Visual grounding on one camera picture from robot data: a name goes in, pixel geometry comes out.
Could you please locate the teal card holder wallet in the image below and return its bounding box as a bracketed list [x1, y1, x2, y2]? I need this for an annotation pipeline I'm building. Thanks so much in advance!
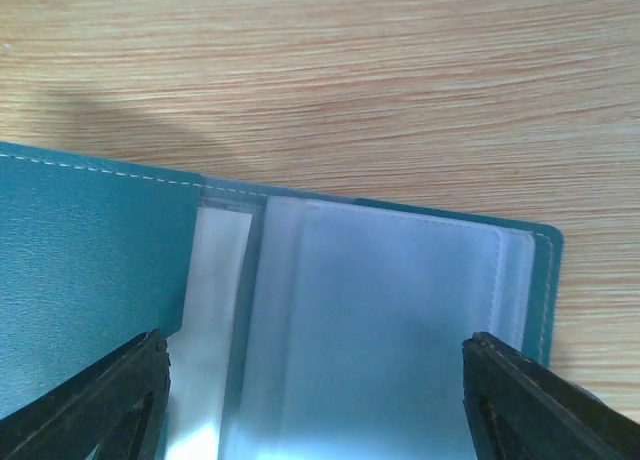
[1, 143, 563, 459]

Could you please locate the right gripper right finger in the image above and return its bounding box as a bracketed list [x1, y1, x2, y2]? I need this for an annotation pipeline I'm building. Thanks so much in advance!
[463, 332, 639, 460]

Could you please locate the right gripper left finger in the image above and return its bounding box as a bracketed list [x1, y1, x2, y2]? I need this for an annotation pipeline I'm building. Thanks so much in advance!
[1, 329, 171, 459]

